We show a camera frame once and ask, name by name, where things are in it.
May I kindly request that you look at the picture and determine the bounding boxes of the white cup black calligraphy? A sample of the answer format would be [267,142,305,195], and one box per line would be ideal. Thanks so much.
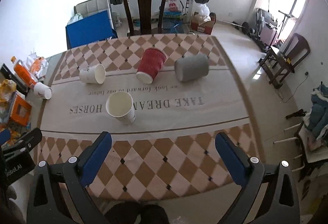
[105,91,136,125]

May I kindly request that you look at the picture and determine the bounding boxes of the white cup red seal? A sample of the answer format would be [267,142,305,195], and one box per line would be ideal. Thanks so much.
[33,82,52,100]

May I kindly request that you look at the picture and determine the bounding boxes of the white cup with birds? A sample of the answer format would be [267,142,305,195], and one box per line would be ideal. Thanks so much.
[79,64,106,85]

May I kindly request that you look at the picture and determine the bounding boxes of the grey ribbed cup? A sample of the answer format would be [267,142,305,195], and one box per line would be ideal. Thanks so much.
[174,54,210,82]

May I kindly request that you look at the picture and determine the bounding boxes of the red ribbed paper cup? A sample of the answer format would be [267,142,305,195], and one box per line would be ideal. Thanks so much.
[136,48,167,84]

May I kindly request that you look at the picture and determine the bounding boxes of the orange box with window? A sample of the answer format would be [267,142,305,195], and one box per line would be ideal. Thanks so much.
[9,95,32,126]

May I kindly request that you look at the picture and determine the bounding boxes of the teal clothes pile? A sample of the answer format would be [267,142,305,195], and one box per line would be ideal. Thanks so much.
[303,82,328,140]

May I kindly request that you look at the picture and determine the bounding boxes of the orange drink bottle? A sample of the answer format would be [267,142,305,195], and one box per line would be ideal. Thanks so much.
[11,56,37,89]

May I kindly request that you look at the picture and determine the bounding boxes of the white plastic bags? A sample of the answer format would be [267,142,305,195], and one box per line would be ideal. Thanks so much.
[25,53,48,79]

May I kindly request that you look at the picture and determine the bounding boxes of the dark wooden side chair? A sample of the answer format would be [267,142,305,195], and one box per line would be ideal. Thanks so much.
[259,33,311,90]

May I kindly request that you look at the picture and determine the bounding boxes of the checkered printed table mat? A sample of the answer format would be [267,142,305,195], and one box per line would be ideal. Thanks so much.
[34,34,264,201]

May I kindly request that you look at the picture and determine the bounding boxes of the blue covered box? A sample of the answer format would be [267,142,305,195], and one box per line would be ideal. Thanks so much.
[66,11,118,50]

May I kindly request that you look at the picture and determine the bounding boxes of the cardboard box with items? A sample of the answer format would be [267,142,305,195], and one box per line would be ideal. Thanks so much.
[190,12,216,35]

